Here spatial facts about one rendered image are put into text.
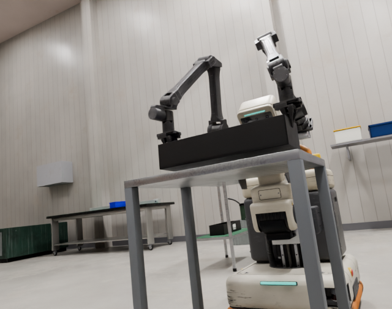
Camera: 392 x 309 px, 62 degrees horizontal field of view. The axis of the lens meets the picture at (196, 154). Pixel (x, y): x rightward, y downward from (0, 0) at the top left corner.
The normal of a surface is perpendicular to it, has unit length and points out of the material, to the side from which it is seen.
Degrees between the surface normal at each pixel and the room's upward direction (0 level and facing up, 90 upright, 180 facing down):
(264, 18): 90
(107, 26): 90
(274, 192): 98
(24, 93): 90
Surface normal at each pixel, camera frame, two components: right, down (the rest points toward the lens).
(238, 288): -0.51, -0.08
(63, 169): 0.88, -0.17
